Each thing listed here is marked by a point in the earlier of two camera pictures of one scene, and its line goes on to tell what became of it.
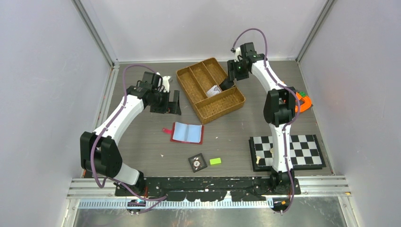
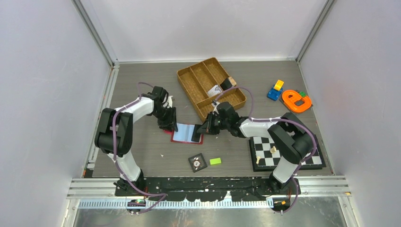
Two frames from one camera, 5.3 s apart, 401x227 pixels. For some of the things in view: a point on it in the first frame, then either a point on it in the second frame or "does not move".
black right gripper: [231, 65] → [207, 127]
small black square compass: [197, 162] does not move
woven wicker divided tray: [197, 78] does not move
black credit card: [226, 84] → [196, 136]
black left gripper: [169, 107] → [170, 123]
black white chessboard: [305, 152] does not move
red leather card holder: [188, 133] does not move
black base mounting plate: [196, 189] does not move
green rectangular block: [215, 161] does not move
